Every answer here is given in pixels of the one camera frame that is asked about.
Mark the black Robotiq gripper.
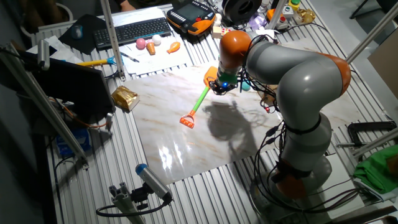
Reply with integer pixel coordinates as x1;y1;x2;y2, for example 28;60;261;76
212;79;237;96

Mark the orange toy shovel green handle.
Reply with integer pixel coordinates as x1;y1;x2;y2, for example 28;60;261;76
179;66;218;129

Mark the crumpled gold foil object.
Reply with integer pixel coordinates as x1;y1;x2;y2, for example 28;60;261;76
294;8;317;25

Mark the person's hand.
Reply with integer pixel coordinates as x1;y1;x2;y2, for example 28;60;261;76
119;0;137;12

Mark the orange toy chicken drumstick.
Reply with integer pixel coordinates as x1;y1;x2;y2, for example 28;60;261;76
166;41;182;55

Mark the printed white paper sheet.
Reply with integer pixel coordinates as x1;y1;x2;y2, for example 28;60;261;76
119;35;192;76

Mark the purple plastic packet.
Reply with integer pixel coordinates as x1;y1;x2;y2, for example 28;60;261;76
248;14;268;31

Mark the black filament spool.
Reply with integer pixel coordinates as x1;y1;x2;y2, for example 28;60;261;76
222;0;263;27

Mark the black orange teach pendant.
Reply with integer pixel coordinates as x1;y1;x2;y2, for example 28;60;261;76
165;0;216;36

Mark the grey box red button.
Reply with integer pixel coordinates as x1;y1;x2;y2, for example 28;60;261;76
275;15;289;30

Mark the aluminium profile strut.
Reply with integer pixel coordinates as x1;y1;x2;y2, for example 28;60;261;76
345;1;398;65
353;127;398;158
99;0;126;82
0;43;90;169
266;0;289;30

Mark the dark pen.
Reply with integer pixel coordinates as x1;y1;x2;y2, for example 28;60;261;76
120;51;140;63

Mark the golden foil snack packet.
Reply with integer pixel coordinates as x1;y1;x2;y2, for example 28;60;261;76
111;85;141;112

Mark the white box green button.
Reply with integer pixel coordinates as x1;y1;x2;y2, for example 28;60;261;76
282;5;295;19

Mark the black computer keyboard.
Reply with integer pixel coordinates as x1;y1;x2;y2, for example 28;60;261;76
93;17;172;50

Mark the black mouse pad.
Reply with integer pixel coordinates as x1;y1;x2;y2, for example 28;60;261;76
58;14;108;55

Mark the black monitor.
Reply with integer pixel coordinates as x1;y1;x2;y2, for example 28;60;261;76
18;51;116;124

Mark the black clamp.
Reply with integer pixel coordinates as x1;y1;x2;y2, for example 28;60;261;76
347;121;398;147

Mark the dark computer mouse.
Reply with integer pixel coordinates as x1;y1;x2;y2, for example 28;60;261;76
70;24;84;40

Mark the blue packet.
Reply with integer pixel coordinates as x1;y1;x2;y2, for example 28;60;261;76
55;127;92;158

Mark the brown cardboard panel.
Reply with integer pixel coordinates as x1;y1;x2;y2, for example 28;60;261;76
368;29;398;100

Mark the crumpled white paper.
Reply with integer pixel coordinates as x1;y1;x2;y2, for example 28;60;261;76
26;35;83;65

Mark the green cloth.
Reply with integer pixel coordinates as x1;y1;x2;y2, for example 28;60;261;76
353;144;398;195

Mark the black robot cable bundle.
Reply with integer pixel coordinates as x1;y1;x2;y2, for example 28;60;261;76
236;23;361;215

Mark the grey camera blue end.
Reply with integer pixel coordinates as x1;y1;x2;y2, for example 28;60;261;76
135;163;174;202

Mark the yellow handled blue tool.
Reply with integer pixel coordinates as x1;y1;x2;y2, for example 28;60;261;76
76;56;118;67

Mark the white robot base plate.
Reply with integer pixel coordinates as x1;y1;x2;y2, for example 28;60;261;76
323;152;364;218

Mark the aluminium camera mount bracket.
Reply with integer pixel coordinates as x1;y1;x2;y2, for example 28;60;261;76
108;182;147;224

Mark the orange cable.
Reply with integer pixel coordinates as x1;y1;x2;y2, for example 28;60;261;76
49;98;108;129

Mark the black camera cable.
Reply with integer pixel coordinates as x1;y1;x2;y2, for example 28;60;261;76
95;198;174;218

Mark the grey camera on strut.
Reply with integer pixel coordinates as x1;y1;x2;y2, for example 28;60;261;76
37;39;50;71

